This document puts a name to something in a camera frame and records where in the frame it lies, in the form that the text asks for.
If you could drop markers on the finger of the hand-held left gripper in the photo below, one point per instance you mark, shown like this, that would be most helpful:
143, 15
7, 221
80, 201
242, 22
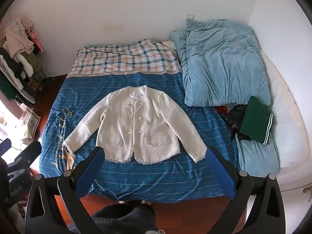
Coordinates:
29, 154
4, 145

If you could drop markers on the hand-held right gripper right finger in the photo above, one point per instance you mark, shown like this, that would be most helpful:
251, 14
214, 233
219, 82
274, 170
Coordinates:
221, 175

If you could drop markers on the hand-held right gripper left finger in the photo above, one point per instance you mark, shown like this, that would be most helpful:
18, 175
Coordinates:
85, 173

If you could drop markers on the white fuzzy jacket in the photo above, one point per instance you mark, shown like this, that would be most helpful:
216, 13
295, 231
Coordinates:
146, 126

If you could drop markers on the beige tote bag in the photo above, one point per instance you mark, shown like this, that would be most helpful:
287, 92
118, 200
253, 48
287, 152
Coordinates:
30, 121

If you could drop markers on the light blue blanket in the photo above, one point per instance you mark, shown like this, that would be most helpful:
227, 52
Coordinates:
258, 158

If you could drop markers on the person's dark fleece clothing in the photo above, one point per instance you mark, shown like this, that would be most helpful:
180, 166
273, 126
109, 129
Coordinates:
121, 219

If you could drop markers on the black garment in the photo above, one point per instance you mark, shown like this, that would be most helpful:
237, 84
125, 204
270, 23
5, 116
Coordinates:
235, 117

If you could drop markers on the green garment with white stripes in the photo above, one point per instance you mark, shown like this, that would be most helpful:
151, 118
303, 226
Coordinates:
253, 121

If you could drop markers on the blue striped printed bedsheet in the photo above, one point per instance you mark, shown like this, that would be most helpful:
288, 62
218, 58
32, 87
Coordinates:
158, 175

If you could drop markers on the red cloth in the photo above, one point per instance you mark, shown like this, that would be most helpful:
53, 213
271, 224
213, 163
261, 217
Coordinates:
221, 109

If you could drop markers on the white quilted mattress pad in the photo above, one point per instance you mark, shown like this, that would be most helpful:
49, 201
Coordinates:
287, 126

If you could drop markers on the pale fuzzy cloth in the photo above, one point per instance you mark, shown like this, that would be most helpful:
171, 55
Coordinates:
152, 231

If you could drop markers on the light blue duvet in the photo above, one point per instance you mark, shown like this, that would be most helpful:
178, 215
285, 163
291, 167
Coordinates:
219, 65

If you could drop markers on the plaid blanket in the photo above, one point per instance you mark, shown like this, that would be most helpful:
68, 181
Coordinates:
121, 58

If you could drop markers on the cream pillow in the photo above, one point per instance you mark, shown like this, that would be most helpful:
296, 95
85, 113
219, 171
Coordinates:
169, 46

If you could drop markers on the white bed frame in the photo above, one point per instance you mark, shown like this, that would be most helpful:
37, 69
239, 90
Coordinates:
292, 178

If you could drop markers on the white wall outlet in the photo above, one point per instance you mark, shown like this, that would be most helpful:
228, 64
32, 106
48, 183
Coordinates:
189, 17

